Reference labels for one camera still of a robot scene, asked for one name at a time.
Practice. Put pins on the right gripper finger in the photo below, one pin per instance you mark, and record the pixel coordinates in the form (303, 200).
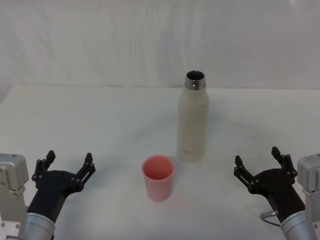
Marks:
(285, 161)
(243, 172)

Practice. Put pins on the pink cup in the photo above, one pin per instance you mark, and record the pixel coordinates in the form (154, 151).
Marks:
(158, 185)

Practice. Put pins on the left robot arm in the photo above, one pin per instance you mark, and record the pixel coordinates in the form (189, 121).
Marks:
(12, 180)

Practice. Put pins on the white table cloth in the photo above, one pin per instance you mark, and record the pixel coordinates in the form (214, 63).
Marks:
(100, 120)

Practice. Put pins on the white curtain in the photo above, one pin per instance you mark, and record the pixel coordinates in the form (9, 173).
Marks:
(100, 37)

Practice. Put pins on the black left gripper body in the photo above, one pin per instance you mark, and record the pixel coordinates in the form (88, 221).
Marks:
(53, 183)

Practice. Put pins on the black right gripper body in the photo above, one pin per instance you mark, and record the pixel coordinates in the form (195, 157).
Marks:
(277, 187)

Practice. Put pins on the cream vacuum bottle steel neck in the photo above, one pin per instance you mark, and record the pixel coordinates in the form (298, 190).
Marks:
(192, 125)

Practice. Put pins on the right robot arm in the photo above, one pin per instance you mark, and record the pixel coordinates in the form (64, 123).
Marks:
(310, 180)

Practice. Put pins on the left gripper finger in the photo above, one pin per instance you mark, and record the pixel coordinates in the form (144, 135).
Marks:
(86, 168)
(43, 163)

